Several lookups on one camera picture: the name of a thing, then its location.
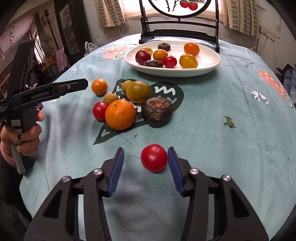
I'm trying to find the small orange tomato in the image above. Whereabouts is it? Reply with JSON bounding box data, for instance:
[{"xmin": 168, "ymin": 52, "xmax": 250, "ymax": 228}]
[{"xmin": 91, "ymin": 79, "xmax": 107, "ymax": 95}]

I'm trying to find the red cherry tomato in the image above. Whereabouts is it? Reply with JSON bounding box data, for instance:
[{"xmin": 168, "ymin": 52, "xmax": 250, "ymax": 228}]
[
  {"xmin": 140, "ymin": 144, "xmax": 168, "ymax": 173},
  {"xmin": 92, "ymin": 102, "xmax": 108, "ymax": 121},
  {"xmin": 163, "ymin": 56, "xmax": 178, "ymax": 68}
]

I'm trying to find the left hand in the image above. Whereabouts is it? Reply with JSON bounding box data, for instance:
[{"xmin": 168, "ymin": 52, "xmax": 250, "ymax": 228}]
[{"xmin": 1, "ymin": 123, "xmax": 42, "ymax": 157}]

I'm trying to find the tan longan fruit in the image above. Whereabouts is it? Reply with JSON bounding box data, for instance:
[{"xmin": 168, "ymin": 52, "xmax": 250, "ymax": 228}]
[
  {"xmin": 103, "ymin": 93, "xmax": 119, "ymax": 105},
  {"xmin": 121, "ymin": 80, "xmax": 132, "ymax": 93}
]

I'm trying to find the white plastic bag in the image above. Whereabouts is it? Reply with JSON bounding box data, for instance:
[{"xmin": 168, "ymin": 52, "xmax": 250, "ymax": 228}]
[{"xmin": 84, "ymin": 41, "xmax": 98, "ymax": 56}]

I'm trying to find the green tomato stem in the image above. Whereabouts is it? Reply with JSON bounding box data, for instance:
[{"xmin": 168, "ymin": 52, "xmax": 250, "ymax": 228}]
[{"xmin": 224, "ymin": 116, "xmax": 236, "ymax": 128}]

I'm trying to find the light blue printed tablecloth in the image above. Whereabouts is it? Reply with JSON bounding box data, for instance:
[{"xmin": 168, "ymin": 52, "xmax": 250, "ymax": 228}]
[{"xmin": 20, "ymin": 35, "xmax": 295, "ymax": 240}]

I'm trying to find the large orange mandarin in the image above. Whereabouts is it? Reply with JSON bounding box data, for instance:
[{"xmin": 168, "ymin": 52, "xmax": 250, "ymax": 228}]
[{"xmin": 105, "ymin": 99, "xmax": 136, "ymax": 131}]

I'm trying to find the green-yellow tomato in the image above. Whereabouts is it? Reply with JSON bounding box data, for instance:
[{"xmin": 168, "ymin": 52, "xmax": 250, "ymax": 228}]
[{"xmin": 126, "ymin": 81, "xmax": 152, "ymax": 103}]

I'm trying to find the checked curtain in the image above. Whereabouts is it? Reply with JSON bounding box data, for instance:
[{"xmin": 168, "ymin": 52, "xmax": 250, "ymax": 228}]
[{"xmin": 94, "ymin": 0, "xmax": 125, "ymax": 30}]

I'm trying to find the dark red plum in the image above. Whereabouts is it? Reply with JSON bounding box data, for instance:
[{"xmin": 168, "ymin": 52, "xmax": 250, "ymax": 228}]
[{"xmin": 135, "ymin": 50, "xmax": 151, "ymax": 65}]

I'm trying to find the large dark water chestnut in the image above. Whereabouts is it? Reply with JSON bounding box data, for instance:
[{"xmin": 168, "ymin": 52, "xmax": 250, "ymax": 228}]
[{"xmin": 141, "ymin": 97, "xmax": 173, "ymax": 128}]

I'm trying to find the yellow spotted small fruit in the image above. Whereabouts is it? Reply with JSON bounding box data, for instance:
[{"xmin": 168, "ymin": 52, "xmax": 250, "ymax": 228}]
[{"xmin": 141, "ymin": 47, "xmax": 153, "ymax": 56}]

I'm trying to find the blue crumpled cloth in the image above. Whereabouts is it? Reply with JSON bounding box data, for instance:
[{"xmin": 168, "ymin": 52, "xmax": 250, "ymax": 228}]
[{"xmin": 283, "ymin": 68, "xmax": 296, "ymax": 105}]

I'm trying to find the white oval plate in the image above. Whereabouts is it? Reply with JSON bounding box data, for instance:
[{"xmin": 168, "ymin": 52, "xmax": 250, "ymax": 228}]
[{"xmin": 125, "ymin": 40, "xmax": 221, "ymax": 77}]

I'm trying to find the orange-yellow tomato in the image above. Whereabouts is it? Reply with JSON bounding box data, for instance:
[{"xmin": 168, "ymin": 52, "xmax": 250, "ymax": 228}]
[{"xmin": 179, "ymin": 54, "xmax": 198, "ymax": 69}]

